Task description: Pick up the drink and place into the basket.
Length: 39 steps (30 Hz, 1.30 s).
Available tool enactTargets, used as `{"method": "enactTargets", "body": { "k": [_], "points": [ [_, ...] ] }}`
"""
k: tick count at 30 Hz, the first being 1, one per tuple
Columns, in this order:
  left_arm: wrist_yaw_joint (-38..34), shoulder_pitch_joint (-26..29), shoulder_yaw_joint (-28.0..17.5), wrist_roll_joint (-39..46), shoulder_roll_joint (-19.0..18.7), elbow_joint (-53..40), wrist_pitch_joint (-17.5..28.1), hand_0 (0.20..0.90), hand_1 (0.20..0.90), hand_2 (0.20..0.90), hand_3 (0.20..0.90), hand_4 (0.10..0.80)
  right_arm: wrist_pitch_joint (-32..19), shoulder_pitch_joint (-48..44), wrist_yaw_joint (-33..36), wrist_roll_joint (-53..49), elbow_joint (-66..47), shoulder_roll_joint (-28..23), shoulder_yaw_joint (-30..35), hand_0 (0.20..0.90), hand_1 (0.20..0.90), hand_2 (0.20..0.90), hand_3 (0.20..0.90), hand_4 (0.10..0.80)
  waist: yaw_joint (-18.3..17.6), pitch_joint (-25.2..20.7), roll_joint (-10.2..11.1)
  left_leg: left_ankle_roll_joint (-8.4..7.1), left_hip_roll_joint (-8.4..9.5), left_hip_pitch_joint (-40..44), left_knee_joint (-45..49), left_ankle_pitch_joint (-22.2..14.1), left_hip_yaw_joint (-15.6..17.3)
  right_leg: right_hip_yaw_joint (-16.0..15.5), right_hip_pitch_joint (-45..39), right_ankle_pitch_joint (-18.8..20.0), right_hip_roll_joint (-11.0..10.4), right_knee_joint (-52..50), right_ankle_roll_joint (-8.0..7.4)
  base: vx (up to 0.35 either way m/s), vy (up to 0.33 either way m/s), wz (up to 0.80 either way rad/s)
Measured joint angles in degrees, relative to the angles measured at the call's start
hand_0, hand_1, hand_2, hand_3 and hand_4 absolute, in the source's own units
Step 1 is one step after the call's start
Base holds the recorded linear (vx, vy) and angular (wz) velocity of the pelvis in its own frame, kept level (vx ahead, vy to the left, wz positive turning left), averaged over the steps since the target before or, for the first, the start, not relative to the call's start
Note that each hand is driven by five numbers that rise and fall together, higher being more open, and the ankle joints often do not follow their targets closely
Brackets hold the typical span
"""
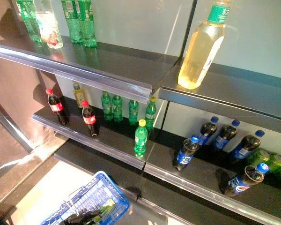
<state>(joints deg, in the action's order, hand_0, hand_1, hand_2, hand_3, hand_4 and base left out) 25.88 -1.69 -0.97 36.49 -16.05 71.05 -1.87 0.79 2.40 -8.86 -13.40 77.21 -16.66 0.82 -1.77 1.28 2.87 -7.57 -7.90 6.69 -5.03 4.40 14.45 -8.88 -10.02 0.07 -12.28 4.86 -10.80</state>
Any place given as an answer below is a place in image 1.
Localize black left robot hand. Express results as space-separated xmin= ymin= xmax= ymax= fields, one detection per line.
xmin=65 ymin=208 xmax=101 ymax=225

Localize blue plastic shopping basket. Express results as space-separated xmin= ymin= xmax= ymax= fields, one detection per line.
xmin=39 ymin=170 xmax=131 ymax=225

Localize black base shelf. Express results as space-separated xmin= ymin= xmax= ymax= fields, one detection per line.
xmin=53 ymin=140 xmax=249 ymax=225

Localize cola bottle red cap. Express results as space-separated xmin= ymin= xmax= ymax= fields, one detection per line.
xmin=45 ymin=88 xmax=70 ymax=126
xmin=81 ymin=100 xmax=100 ymax=138

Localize small yellow tea bottle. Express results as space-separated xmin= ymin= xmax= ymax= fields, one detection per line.
xmin=72 ymin=82 xmax=91 ymax=109

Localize clear water bottle red label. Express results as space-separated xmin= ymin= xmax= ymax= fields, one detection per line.
xmin=34 ymin=0 xmax=63 ymax=49

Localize large yellow tea bottle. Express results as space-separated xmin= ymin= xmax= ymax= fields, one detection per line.
xmin=177 ymin=0 xmax=232 ymax=90

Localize dark metal wall rail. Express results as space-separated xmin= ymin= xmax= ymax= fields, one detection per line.
xmin=0 ymin=93 xmax=33 ymax=153

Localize black shelf upright post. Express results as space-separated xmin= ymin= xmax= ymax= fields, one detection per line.
xmin=177 ymin=0 xmax=199 ymax=68

